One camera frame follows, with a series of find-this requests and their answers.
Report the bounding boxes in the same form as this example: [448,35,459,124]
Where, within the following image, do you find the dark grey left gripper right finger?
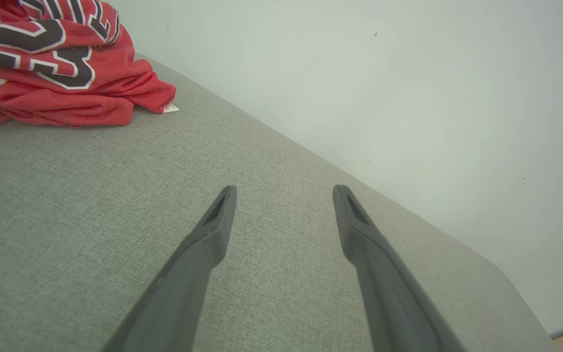
[333,185,465,352]

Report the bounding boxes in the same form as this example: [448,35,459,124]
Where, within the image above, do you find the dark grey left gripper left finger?
[102,185,237,352]

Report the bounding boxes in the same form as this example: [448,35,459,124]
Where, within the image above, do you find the red basketball jersey number 23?
[0,0,180,138]

